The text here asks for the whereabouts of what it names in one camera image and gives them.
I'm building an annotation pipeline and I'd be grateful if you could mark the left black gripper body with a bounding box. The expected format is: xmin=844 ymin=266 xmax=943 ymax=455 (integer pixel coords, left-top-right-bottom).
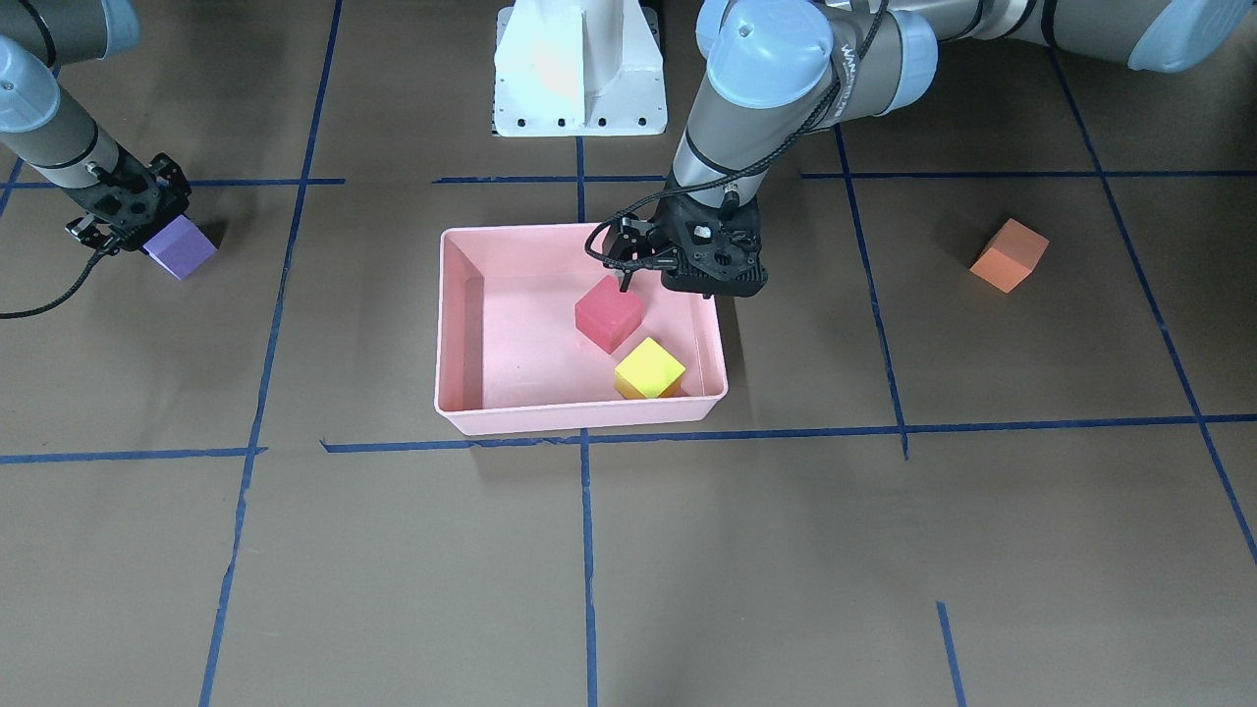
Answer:
xmin=657 ymin=195 xmax=769 ymax=299

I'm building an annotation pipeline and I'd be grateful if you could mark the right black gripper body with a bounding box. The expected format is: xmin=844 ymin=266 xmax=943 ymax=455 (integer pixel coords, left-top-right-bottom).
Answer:
xmin=70 ymin=155 xmax=191 ymax=247

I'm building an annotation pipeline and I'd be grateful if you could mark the purple foam block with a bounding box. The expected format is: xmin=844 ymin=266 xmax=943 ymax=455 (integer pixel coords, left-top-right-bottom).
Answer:
xmin=140 ymin=215 xmax=217 ymax=281

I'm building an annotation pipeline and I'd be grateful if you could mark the red foam block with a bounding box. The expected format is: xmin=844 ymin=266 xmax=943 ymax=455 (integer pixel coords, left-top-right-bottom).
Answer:
xmin=574 ymin=276 xmax=645 ymax=354

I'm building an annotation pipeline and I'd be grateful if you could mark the yellow foam block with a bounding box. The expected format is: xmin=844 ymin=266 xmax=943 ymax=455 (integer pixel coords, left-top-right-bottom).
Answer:
xmin=613 ymin=337 xmax=686 ymax=400

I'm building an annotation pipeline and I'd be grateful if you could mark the orange foam block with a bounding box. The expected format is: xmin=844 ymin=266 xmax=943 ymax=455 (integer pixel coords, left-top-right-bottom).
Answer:
xmin=969 ymin=218 xmax=1050 ymax=294

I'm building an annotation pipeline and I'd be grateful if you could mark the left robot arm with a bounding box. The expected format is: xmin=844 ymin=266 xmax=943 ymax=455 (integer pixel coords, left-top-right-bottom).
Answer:
xmin=645 ymin=1 xmax=1251 ymax=299

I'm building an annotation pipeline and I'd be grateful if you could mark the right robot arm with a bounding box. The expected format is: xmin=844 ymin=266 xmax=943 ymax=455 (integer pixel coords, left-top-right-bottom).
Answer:
xmin=1 ymin=1 xmax=191 ymax=252

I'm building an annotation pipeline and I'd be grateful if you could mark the pink plastic bin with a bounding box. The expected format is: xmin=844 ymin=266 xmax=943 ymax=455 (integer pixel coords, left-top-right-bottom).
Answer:
xmin=434 ymin=223 xmax=730 ymax=437

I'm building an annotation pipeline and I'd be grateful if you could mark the brown paper table cover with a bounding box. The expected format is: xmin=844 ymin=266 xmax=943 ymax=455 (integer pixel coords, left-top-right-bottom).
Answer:
xmin=3 ymin=1 xmax=1256 ymax=706

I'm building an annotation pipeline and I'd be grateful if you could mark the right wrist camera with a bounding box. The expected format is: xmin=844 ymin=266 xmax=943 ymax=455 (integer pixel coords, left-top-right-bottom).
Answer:
xmin=67 ymin=214 xmax=123 ymax=255

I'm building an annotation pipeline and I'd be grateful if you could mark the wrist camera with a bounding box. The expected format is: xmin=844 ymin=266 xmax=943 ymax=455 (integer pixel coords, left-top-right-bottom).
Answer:
xmin=67 ymin=214 xmax=123 ymax=255
xmin=600 ymin=214 xmax=680 ymax=294

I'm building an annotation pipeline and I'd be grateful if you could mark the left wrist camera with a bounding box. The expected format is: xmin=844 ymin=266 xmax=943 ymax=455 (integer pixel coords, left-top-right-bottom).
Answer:
xmin=600 ymin=214 xmax=680 ymax=294

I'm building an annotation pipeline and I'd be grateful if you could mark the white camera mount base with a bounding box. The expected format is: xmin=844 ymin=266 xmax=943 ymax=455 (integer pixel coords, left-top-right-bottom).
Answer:
xmin=491 ymin=1 xmax=667 ymax=138

